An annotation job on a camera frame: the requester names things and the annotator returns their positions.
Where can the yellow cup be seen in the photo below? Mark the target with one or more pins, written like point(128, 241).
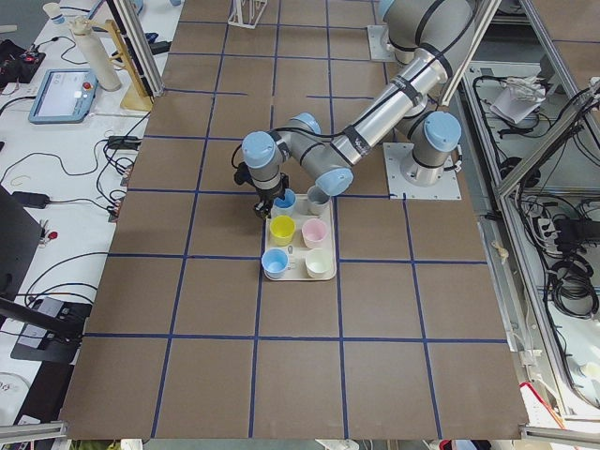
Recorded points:
point(282, 230)

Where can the grey cup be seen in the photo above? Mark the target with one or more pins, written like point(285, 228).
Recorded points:
point(317, 201)

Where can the pink cup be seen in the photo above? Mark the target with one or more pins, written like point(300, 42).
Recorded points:
point(314, 232)

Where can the blue teach pendant tablet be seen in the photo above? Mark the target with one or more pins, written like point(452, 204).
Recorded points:
point(64, 97)

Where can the beige plastic tray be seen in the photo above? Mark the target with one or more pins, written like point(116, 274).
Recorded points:
point(297, 249)

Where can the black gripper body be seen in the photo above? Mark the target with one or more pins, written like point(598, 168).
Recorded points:
point(270, 192)

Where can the black power adapter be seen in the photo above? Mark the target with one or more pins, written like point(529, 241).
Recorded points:
point(31, 199)

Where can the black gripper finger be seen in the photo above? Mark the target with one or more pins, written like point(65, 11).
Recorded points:
point(260, 209)
point(268, 209)

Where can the light blue ikea cup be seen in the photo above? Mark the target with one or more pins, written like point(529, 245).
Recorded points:
point(284, 206)

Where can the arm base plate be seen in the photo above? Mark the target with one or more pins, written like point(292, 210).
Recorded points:
point(380, 48)
point(408, 180)

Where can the white wire cup rack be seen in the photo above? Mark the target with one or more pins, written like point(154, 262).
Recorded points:
point(247, 13)

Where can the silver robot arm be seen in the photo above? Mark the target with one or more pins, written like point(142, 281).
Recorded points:
point(432, 39)

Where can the cream white cup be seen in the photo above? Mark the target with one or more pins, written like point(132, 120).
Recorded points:
point(318, 263)

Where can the wooden mug tree stand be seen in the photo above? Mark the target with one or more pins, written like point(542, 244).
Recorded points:
point(136, 98)

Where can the light blue cup on tray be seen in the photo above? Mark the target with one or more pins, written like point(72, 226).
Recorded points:
point(275, 262)

